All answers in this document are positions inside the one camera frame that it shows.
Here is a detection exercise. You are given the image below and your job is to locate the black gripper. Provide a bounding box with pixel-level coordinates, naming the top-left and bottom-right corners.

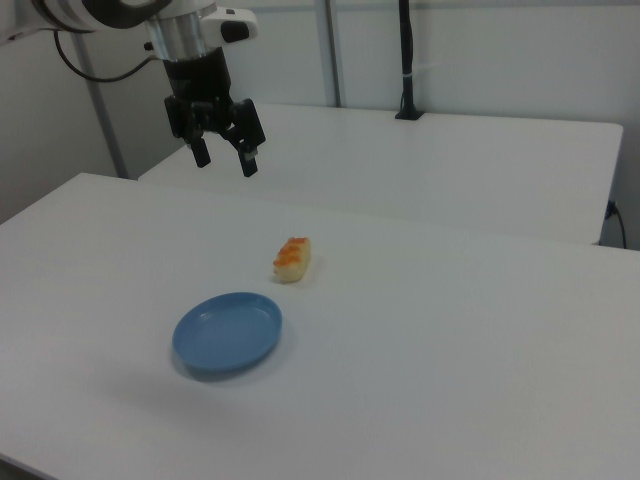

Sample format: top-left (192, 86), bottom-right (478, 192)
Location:
top-left (163, 48), bottom-right (267, 179)

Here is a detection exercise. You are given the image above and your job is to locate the bread with orange topping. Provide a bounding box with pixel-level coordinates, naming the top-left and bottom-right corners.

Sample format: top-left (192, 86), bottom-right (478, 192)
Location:
top-left (272, 236), bottom-right (313, 285)

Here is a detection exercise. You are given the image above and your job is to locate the blue round plate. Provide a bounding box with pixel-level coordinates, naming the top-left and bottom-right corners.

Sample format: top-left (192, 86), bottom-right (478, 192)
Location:
top-left (171, 291), bottom-right (284, 376)

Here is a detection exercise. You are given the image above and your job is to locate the grey partition post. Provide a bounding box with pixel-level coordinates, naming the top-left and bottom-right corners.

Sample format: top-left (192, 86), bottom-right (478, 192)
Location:
top-left (72, 32), bottom-right (132, 180)
top-left (315, 0), bottom-right (347, 108)

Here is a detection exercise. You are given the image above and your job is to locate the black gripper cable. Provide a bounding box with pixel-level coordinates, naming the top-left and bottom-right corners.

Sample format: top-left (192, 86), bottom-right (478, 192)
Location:
top-left (53, 30), bottom-right (166, 83)

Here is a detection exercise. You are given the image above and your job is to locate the black camera stand pole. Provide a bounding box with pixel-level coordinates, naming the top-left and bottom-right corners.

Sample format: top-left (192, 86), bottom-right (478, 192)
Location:
top-left (394, 0), bottom-right (425, 121)

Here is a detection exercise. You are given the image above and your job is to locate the black wall cable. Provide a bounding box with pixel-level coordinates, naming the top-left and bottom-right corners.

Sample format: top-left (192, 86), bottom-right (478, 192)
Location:
top-left (606, 199), bottom-right (628, 250)

